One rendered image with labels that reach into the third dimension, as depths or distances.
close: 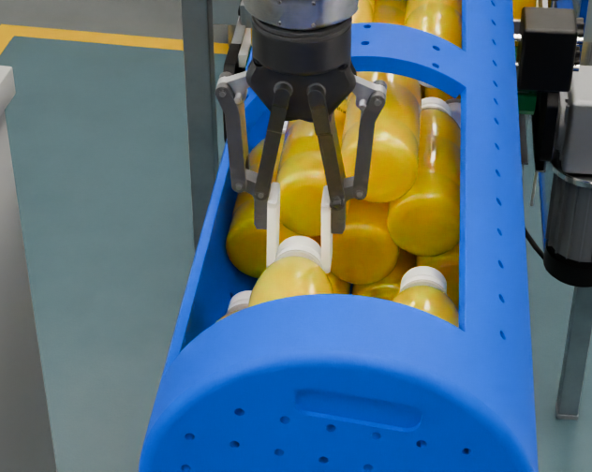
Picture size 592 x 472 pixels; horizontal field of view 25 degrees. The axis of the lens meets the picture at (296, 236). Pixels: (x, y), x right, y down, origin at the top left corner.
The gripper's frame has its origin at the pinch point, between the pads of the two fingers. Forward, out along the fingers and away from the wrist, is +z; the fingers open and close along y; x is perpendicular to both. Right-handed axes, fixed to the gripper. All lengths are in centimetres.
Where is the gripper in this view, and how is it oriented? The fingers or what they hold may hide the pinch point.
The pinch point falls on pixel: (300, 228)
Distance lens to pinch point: 113.4
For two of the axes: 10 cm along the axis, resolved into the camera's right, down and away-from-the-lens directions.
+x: 1.0, -5.9, 8.0
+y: 9.9, 0.6, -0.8
